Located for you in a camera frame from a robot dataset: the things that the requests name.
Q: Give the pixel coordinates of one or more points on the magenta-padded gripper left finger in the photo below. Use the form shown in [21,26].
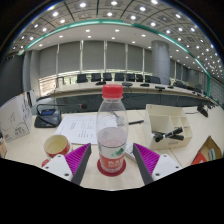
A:
[77,159]

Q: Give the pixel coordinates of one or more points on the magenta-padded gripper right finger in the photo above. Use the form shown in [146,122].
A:
[146,160]

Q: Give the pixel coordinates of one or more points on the clear red-capped water bottle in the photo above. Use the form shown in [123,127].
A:
[112,143]

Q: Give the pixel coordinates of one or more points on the white remote control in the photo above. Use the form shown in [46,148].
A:
[130,151]

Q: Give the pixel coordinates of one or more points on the red and cream mug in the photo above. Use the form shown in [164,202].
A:
[56,145]

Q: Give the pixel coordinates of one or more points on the white printed paper sheet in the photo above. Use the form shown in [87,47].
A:
[80,128]

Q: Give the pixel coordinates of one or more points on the black clips in organizer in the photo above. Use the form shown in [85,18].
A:
[166,135]

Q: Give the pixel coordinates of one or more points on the black pen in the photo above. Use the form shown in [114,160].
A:
[136,122]

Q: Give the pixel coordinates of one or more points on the cream desk organizer box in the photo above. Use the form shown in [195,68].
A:
[163,116]

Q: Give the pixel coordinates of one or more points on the black desk microphone unit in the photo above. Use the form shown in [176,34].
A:
[46,120]

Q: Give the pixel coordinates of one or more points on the open cardboard box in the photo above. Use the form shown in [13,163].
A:
[200,158]

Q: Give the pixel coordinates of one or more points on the long curved conference desk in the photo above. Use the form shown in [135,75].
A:
[93,100]

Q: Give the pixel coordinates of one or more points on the grey-green eraser block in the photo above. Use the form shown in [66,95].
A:
[212,154]

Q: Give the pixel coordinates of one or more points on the black tabletop microphone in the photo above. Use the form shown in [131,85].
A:
[202,110]

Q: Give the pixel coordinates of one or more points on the white copy paper box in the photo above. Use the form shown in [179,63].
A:
[13,116]

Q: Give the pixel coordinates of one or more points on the row of black office chairs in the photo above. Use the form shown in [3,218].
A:
[120,77]

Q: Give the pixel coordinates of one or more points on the round ceiling lights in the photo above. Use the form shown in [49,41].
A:
[143,9]

